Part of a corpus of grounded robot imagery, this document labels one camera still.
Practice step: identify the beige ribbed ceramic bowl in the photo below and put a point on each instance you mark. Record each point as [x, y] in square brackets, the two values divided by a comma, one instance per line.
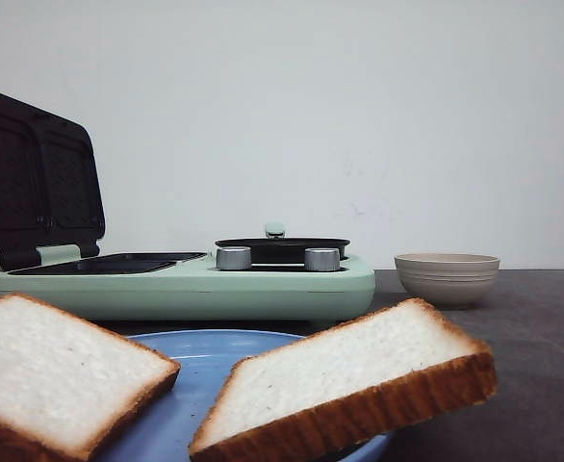
[447, 279]

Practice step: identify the mint green breakfast maker base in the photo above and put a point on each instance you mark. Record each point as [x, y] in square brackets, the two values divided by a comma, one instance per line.
[188, 286]

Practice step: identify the silver control knob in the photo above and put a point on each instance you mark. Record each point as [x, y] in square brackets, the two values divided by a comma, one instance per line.
[322, 259]
[234, 258]

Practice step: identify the breakfast maker hinged lid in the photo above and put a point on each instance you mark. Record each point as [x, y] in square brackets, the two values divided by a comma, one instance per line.
[49, 190]

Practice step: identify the white bread slice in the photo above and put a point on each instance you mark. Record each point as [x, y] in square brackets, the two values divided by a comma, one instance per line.
[395, 367]
[68, 387]

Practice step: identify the blue round plate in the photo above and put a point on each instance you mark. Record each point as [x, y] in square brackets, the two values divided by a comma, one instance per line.
[165, 429]

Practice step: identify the left silver control knob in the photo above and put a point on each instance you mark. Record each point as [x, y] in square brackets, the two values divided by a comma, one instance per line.
[234, 258]

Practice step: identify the right silver control knob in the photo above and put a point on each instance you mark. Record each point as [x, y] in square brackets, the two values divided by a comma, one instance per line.
[322, 259]

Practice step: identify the black round frying pan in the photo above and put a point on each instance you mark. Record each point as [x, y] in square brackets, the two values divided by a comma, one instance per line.
[276, 247]

